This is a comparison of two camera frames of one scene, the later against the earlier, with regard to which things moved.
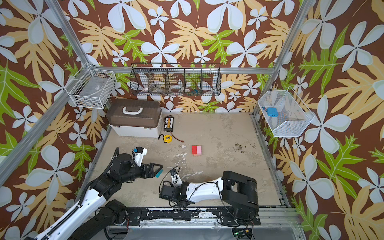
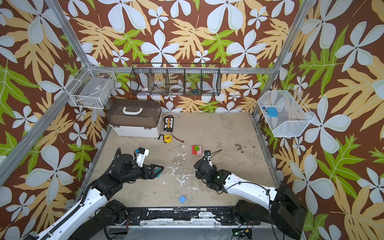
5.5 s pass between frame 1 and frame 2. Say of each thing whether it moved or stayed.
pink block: stayed
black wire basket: stayed
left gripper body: stayed
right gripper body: moved
